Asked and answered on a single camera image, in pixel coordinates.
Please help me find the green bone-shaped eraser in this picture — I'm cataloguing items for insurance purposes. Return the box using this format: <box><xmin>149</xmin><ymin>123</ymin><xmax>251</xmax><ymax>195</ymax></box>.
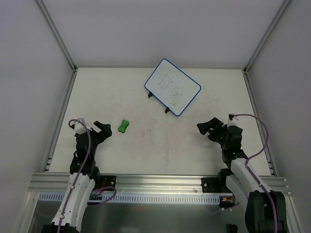
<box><xmin>118</xmin><ymin>120</ymin><xmax>129</xmax><ymax>133</ymax></box>

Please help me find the blue-framed whiteboard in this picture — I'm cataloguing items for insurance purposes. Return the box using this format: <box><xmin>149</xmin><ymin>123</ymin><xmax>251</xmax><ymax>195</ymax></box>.
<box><xmin>144</xmin><ymin>59</ymin><xmax>202</xmax><ymax>117</ymax></box>

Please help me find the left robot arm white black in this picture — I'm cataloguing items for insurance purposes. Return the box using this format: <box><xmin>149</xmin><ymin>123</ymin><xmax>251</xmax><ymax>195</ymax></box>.
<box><xmin>41</xmin><ymin>118</ymin><xmax>117</xmax><ymax>233</ymax></box>

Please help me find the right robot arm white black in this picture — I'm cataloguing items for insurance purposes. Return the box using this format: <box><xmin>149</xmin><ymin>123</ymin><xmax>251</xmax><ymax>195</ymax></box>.
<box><xmin>197</xmin><ymin>114</ymin><xmax>289</xmax><ymax>233</ymax></box>

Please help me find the small black object bottom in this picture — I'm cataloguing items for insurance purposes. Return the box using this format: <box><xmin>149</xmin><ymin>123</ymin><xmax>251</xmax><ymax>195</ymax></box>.
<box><xmin>227</xmin><ymin>224</ymin><xmax>238</xmax><ymax>233</ymax></box>

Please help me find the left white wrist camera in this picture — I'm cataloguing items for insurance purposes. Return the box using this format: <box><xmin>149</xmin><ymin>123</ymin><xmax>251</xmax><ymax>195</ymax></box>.
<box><xmin>69</xmin><ymin>117</ymin><xmax>91</xmax><ymax>134</ymax></box>

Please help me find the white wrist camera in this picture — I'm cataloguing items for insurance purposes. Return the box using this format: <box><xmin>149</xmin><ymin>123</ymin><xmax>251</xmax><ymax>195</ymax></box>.
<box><xmin>223</xmin><ymin>114</ymin><xmax>239</xmax><ymax>127</ymax></box>
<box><xmin>69</xmin><ymin>117</ymin><xmax>91</xmax><ymax>134</ymax></box>

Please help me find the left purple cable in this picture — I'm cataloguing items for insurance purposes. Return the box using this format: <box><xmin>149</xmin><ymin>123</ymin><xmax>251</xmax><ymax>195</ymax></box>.
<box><xmin>36</xmin><ymin>118</ymin><xmax>117</xmax><ymax>233</ymax></box>

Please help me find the purple cable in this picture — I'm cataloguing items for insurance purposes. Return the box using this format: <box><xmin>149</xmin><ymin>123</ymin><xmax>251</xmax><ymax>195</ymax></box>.
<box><xmin>36</xmin><ymin>118</ymin><xmax>117</xmax><ymax>233</ymax></box>
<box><xmin>208</xmin><ymin>113</ymin><xmax>279</xmax><ymax>233</ymax></box>

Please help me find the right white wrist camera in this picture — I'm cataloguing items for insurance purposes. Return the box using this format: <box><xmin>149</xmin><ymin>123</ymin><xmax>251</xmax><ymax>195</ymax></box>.
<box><xmin>223</xmin><ymin>114</ymin><xmax>239</xmax><ymax>127</ymax></box>

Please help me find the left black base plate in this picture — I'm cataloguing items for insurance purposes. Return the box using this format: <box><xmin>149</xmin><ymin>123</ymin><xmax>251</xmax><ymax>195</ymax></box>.
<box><xmin>96</xmin><ymin>175</ymin><xmax>117</xmax><ymax>191</ymax></box>

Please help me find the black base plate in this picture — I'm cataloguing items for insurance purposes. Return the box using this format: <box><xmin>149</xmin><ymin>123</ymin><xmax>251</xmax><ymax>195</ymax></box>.
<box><xmin>201</xmin><ymin>177</ymin><xmax>229</xmax><ymax>193</ymax></box>
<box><xmin>96</xmin><ymin>175</ymin><xmax>117</xmax><ymax>191</ymax></box>

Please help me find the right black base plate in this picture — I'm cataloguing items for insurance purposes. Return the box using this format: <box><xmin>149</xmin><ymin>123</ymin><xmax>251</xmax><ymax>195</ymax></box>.
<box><xmin>201</xmin><ymin>177</ymin><xmax>229</xmax><ymax>193</ymax></box>

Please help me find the aluminium front rail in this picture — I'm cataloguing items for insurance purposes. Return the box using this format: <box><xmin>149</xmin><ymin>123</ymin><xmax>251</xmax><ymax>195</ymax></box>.
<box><xmin>28</xmin><ymin>171</ymin><xmax>292</xmax><ymax>198</ymax></box>

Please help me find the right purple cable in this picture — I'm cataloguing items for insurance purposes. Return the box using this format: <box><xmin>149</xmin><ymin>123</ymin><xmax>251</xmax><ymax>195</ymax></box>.
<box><xmin>208</xmin><ymin>113</ymin><xmax>279</xmax><ymax>233</ymax></box>

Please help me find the white slotted cable duct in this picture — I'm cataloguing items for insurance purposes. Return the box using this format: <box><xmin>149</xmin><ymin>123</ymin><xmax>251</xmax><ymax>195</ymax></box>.
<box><xmin>39</xmin><ymin>192</ymin><xmax>221</xmax><ymax>205</ymax></box>

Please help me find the left aluminium frame post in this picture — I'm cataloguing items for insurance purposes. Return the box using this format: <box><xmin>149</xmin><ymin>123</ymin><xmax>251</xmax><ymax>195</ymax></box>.
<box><xmin>35</xmin><ymin>0</ymin><xmax>76</xmax><ymax>71</ymax></box>

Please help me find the aluminium frame post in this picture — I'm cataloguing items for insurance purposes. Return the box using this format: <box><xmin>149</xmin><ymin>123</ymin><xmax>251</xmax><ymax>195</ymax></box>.
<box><xmin>35</xmin><ymin>0</ymin><xmax>76</xmax><ymax>71</ymax></box>
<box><xmin>243</xmin><ymin>0</ymin><xmax>293</xmax><ymax>73</ymax></box>

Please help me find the right aluminium frame post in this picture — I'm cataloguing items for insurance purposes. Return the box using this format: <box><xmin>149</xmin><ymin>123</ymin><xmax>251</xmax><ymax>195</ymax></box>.
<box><xmin>243</xmin><ymin>0</ymin><xmax>293</xmax><ymax>73</ymax></box>

